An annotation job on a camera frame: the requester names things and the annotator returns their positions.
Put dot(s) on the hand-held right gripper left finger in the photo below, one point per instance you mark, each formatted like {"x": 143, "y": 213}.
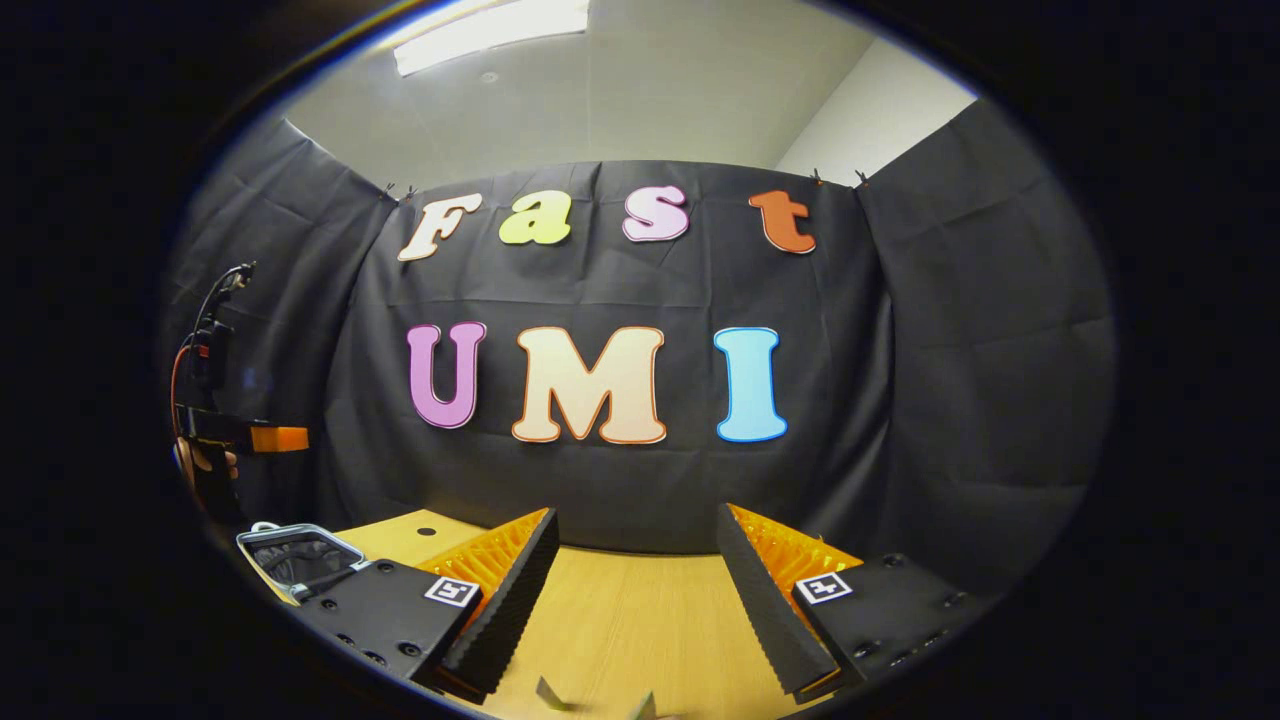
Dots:
{"x": 505, "y": 620}

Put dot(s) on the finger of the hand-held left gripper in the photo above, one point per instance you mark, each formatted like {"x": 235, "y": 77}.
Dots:
{"x": 280, "y": 439}

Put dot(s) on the silver skin care tube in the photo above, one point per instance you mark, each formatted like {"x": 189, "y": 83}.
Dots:
{"x": 552, "y": 695}

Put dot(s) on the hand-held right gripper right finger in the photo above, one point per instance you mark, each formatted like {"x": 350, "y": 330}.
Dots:
{"x": 770, "y": 620}

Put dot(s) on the black backdrop cloth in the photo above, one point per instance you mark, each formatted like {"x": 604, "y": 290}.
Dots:
{"x": 950, "y": 400}

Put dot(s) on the light blue suitcase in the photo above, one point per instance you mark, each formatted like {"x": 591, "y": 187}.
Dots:
{"x": 300, "y": 560}

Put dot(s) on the long ceiling light panel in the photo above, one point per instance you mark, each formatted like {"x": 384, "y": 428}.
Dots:
{"x": 480, "y": 30}

